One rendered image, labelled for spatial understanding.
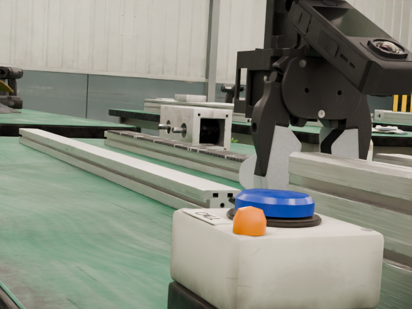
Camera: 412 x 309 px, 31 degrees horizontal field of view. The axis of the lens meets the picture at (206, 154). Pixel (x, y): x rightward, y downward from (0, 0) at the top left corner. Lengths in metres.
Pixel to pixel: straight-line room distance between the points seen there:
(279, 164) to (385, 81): 0.11
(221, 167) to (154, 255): 0.59
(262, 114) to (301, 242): 0.23
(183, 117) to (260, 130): 0.99
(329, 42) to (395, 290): 0.19
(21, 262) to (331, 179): 0.22
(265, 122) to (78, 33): 11.44
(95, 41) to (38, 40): 0.92
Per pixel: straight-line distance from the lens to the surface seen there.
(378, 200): 0.45
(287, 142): 0.56
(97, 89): 12.03
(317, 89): 0.57
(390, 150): 3.31
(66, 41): 11.88
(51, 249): 0.56
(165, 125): 1.64
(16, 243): 0.58
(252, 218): 0.32
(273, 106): 0.55
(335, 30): 0.53
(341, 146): 0.59
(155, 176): 0.83
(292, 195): 0.36
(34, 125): 2.49
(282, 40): 0.60
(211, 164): 1.15
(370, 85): 0.50
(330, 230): 0.35
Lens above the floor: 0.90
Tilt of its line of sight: 4 degrees down
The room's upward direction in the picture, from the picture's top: 3 degrees clockwise
